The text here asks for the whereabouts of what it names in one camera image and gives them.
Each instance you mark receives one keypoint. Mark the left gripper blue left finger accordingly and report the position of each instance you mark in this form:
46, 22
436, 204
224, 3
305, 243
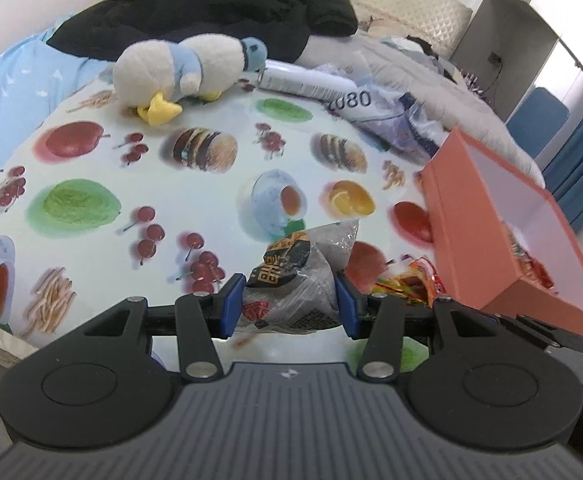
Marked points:
231, 303

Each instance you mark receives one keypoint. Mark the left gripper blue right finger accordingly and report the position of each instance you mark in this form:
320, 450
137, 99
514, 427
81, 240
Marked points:
348, 299

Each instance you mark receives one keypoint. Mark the grey black snack bag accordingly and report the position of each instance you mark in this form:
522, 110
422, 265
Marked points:
293, 289

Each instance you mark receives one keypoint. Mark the red yellow snack packet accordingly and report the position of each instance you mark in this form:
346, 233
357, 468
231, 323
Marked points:
419, 284

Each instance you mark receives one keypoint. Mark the pink cardboard box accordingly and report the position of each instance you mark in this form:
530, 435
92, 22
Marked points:
469, 191

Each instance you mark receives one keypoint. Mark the fruit print tablecloth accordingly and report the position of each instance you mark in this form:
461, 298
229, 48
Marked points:
96, 205

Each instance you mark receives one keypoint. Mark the snack packet inside box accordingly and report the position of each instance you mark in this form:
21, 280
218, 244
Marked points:
531, 267

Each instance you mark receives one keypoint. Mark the white plastic bag 2080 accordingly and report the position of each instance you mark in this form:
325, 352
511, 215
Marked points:
392, 116

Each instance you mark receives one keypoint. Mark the white cylindrical tube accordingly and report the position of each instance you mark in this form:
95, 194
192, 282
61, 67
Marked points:
296, 80

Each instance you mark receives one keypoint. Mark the white blue plush penguin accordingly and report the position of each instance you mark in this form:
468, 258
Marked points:
153, 76

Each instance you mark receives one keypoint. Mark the grey duvet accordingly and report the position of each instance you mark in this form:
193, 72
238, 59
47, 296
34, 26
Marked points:
443, 100

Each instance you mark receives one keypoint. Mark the blue curtain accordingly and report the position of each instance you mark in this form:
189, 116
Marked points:
581, 169

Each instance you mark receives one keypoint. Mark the blue chair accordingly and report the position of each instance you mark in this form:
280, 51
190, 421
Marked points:
536, 121

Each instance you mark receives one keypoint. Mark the light blue bed sheet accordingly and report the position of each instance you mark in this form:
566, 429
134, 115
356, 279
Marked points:
35, 79

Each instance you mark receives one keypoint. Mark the black clothing pile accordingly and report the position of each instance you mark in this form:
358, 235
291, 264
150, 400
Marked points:
105, 29

